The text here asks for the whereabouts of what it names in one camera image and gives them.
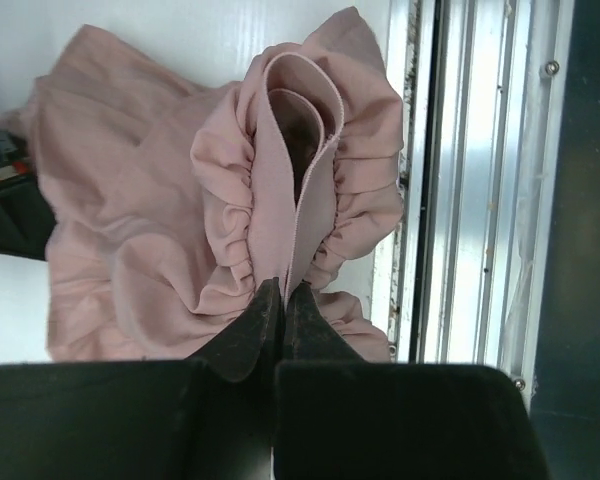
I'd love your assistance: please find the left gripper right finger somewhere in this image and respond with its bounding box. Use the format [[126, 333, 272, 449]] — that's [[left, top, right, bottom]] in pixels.
[[273, 285, 549, 479]]

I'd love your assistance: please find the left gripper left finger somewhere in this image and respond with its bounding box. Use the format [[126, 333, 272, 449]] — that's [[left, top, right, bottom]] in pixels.
[[0, 279, 281, 479]]

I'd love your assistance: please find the pink skirt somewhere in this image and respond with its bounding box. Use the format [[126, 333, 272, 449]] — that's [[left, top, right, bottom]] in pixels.
[[0, 7, 403, 362]]

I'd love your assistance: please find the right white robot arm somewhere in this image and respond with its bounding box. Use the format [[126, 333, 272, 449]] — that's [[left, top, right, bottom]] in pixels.
[[0, 129, 56, 260]]

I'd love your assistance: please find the aluminium frame rail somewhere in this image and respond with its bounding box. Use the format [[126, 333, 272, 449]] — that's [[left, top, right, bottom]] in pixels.
[[371, 1, 600, 420]]

